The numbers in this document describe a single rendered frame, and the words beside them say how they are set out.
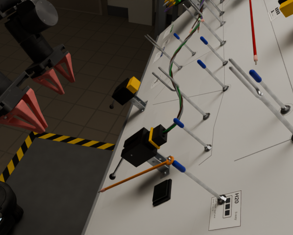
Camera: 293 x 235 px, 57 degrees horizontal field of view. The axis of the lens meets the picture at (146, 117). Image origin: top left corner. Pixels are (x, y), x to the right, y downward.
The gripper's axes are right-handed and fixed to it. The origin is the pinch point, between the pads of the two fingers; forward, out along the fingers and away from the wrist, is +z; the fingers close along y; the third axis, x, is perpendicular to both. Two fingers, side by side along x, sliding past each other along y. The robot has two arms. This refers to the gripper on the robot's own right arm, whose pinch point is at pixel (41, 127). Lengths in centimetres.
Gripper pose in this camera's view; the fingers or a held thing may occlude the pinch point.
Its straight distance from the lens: 55.3
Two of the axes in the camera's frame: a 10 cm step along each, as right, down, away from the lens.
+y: 1.4, -6.5, 7.5
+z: 6.0, 6.6, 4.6
